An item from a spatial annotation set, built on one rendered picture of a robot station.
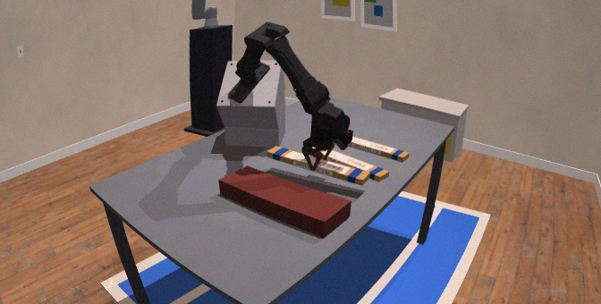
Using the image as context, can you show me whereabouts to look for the white electrode pack with blue and orange bands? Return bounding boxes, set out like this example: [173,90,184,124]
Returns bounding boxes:
[267,146,370,186]

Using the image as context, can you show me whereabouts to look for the white welding electrode pack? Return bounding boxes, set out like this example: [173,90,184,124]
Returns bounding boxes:
[326,150,389,182]

